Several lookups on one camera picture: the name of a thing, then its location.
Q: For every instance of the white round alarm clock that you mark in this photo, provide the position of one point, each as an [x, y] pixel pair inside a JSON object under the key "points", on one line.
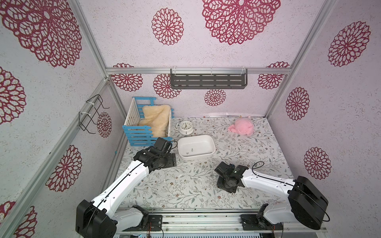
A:
{"points": [[185, 128]]}

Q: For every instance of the white plastic storage box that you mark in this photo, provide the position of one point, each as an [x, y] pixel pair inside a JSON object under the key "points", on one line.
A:
{"points": [[196, 147]]}

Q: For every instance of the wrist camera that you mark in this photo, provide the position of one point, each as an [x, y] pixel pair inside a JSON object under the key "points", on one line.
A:
{"points": [[224, 170], [162, 146]]}

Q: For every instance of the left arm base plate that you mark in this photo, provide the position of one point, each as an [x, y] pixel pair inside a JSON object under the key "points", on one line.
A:
{"points": [[152, 222]]}

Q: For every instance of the black wire wall rack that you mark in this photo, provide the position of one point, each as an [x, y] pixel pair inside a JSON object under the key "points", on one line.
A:
{"points": [[85, 118]]}

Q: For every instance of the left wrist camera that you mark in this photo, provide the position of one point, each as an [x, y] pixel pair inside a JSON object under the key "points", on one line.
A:
{"points": [[162, 146]]}

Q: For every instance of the pink plush toy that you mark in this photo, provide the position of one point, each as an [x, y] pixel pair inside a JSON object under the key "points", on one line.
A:
{"points": [[242, 126]]}

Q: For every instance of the aluminium front rail frame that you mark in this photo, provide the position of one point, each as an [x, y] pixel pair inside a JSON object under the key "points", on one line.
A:
{"points": [[218, 221]]}

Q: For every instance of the cream fluffy cloth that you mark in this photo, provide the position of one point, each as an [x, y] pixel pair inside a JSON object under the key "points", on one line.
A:
{"points": [[156, 117]]}

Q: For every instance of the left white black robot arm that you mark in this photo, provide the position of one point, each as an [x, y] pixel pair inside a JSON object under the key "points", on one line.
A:
{"points": [[99, 217]]}

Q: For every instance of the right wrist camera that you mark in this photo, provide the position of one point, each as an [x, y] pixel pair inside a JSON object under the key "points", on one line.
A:
{"points": [[224, 170]]}

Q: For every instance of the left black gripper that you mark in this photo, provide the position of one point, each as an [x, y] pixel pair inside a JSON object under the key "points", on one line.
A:
{"points": [[171, 160]]}

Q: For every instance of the grey wall shelf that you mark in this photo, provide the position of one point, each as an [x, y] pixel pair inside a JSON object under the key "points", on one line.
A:
{"points": [[208, 81]]}

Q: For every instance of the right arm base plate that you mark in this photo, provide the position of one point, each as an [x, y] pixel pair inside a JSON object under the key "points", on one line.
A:
{"points": [[250, 222]]}

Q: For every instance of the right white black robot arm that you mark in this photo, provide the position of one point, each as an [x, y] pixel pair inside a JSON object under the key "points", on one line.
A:
{"points": [[301, 201]]}

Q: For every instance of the blue white slatted crate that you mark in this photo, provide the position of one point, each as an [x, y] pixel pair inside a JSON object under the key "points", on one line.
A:
{"points": [[141, 135]]}

